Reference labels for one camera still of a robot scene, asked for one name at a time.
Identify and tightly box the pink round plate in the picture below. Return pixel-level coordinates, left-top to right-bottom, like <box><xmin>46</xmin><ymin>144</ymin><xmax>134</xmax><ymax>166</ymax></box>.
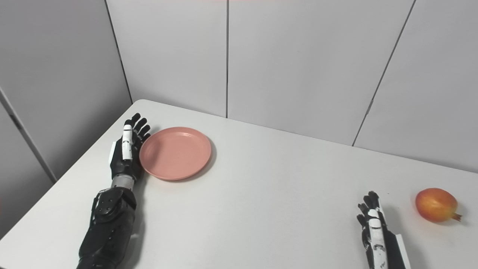
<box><xmin>139</xmin><ymin>127</ymin><xmax>212</xmax><ymax>181</ymax></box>

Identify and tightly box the red yellow pomegranate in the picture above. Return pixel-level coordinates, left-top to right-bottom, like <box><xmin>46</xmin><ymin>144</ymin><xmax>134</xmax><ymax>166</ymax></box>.
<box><xmin>415</xmin><ymin>188</ymin><xmax>463</xmax><ymax>223</ymax></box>

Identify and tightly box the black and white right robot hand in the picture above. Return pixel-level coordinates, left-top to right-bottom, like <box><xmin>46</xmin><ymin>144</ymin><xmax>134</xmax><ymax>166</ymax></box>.
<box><xmin>357</xmin><ymin>191</ymin><xmax>408</xmax><ymax>269</ymax></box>

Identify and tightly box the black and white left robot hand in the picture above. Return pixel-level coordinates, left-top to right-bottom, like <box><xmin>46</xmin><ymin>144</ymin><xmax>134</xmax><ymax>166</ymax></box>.
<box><xmin>109</xmin><ymin>113</ymin><xmax>151</xmax><ymax>182</ymax></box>

